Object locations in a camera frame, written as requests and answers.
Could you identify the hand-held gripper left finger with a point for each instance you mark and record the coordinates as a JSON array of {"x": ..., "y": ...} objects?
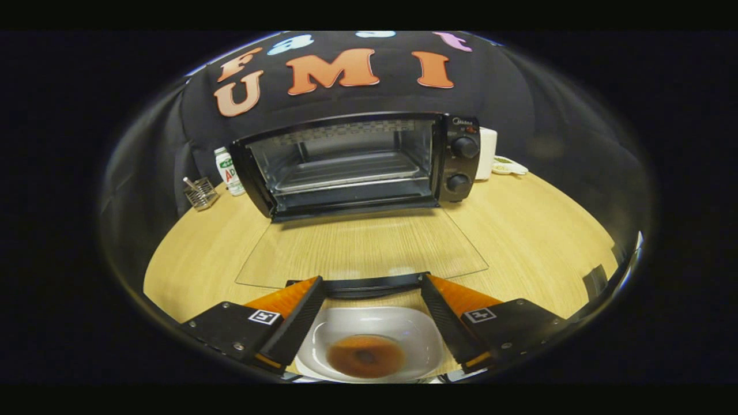
[{"x": 300, "y": 328}]

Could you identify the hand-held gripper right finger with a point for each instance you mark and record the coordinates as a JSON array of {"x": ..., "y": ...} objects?
[{"x": 450, "y": 328}]

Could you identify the sugared donut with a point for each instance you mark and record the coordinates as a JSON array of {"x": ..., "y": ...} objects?
[{"x": 346, "y": 357}]

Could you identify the black toaster oven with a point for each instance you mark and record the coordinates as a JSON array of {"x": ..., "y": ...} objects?
[{"x": 461, "y": 167}]

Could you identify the white slot toaster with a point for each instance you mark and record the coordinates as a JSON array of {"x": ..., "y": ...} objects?
[{"x": 487, "y": 150}]

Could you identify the white square plate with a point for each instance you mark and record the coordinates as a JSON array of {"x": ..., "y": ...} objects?
[{"x": 403, "y": 328}]

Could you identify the white bottle green label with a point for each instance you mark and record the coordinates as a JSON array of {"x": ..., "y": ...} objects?
[{"x": 229, "y": 173}]

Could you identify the small white dish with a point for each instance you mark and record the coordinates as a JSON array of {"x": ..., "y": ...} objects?
[{"x": 510, "y": 168}]

